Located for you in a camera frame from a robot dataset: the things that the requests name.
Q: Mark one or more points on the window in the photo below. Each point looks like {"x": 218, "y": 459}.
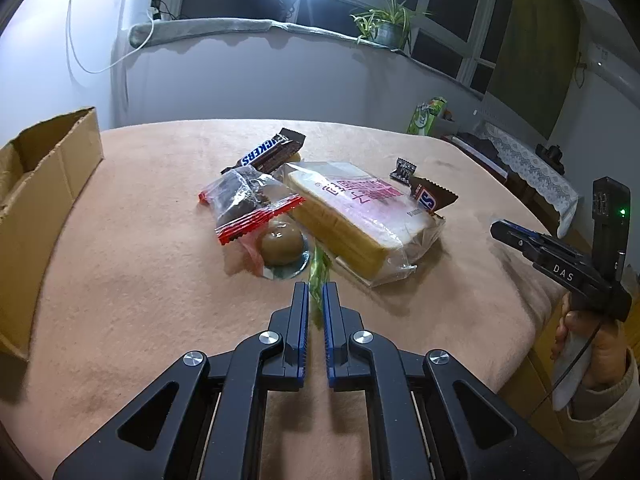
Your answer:
{"x": 450, "y": 10}

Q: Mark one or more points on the yellow jelly cup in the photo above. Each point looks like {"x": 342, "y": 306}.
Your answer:
{"x": 281, "y": 246}

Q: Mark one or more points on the potted spider plant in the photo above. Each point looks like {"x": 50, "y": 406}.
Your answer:
{"x": 387, "y": 30}

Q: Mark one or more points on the green carton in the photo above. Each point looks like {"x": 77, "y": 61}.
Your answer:
{"x": 425, "y": 117}

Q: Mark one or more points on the clear bag with red stripes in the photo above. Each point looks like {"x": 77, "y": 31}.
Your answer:
{"x": 245, "y": 200}

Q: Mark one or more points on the brown chocolate bar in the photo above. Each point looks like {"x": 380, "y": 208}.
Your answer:
{"x": 432, "y": 196}
{"x": 270, "y": 152}

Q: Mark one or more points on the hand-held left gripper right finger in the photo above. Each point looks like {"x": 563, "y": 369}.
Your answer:
{"x": 330, "y": 335}

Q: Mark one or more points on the person's right forearm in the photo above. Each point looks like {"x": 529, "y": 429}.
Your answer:
{"x": 610, "y": 430}

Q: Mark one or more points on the lace-covered side table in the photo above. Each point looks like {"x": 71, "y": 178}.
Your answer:
{"x": 540, "y": 170}

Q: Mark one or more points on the small dark object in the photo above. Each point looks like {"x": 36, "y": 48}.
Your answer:
{"x": 550, "y": 157}

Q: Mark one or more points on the dark green curtain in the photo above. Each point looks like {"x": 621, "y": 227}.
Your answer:
{"x": 540, "y": 45}

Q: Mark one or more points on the sliced bread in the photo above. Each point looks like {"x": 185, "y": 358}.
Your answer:
{"x": 360, "y": 215}

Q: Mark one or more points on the light tripod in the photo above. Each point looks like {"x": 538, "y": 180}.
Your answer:
{"x": 306, "y": 0}

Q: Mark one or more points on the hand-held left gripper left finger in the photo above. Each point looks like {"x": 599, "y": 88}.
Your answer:
{"x": 301, "y": 330}

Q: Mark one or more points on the small black patterned candy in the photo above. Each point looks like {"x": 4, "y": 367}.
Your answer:
{"x": 402, "y": 168}

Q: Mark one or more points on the dark wooden cabinet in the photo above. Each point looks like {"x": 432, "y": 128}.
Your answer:
{"x": 492, "y": 160}

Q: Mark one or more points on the power strip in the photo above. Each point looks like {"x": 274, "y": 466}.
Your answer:
{"x": 155, "y": 11}

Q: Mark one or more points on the green snack wrapper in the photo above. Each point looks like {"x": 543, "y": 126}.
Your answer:
{"x": 318, "y": 272}

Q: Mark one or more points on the brown cardboard box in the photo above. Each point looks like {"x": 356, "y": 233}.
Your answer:
{"x": 45, "y": 200}

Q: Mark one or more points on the person's right hand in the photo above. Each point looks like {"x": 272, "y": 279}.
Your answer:
{"x": 612, "y": 355}

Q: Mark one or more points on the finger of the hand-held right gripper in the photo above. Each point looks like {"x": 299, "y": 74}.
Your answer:
{"x": 550, "y": 243}
{"x": 515, "y": 241}

